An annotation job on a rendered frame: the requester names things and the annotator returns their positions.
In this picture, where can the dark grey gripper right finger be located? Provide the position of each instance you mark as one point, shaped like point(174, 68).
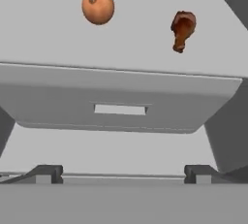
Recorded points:
point(197, 170)

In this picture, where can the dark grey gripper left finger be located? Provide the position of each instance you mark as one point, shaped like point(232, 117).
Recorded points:
point(48, 171)

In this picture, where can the brown chicken drumstick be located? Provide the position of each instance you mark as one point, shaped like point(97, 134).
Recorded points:
point(183, 29)

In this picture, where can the orange-brown onion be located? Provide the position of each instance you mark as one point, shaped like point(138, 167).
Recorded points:
point(98, 6)

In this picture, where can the grey fridge drawer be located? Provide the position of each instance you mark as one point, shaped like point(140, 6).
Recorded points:
point(64, 95)

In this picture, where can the grey fridge shelf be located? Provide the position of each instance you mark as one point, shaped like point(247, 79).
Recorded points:
point(48, 43)

